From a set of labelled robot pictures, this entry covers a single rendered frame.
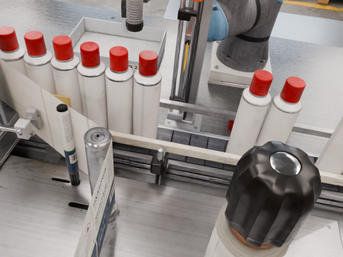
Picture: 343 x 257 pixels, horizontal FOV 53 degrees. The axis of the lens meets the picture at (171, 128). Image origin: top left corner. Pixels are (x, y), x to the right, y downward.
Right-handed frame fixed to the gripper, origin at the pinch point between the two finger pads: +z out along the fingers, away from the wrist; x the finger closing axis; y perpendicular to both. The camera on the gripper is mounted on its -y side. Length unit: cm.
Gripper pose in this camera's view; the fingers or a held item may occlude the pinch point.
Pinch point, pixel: (124, 27)
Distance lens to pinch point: 115.0
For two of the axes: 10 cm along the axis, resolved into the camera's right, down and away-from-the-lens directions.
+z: -1.0, 8.9, 4.4
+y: 9.9, 1.2, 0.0
